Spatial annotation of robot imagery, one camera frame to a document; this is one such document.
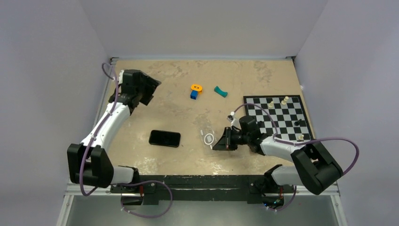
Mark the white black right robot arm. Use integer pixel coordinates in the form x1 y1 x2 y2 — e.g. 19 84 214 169
212 116 343 195

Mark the black white chessboard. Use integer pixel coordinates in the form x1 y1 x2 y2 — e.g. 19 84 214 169
243 95 314 142

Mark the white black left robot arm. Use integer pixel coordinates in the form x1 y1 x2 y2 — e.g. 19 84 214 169
67 69 161 193

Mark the black phone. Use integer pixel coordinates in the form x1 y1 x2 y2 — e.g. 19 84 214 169
149 130 181 147

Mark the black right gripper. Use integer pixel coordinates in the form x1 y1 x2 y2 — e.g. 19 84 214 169
213 126 250 150

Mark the black front mounting bar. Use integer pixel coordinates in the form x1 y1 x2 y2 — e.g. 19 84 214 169
111 175 294 205

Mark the white chess piece tall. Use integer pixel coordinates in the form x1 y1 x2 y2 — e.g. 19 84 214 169
280 96 289 105

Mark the blue toy block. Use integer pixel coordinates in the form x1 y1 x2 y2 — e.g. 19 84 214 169
190 90 199 100

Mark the black chess piece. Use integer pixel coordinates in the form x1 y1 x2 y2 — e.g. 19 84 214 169
294 119 303 126

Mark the teal curved toy block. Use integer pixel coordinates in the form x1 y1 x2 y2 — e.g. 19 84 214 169
214 86 228 98

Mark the clear phone case white ring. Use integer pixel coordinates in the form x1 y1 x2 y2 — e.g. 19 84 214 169
199 126 219 150

